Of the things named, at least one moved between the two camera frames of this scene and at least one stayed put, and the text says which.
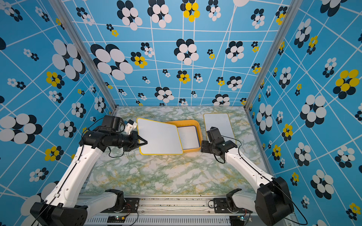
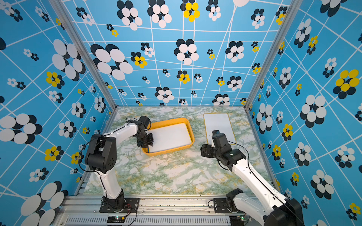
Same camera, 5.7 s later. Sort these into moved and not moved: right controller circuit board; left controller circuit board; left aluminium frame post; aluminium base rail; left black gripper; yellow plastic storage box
Moved: left black gripper; yellow plastic storage box
Not moved: left aluminium frame post; aluminium base rail; right controller circuit board; left controller circuit board
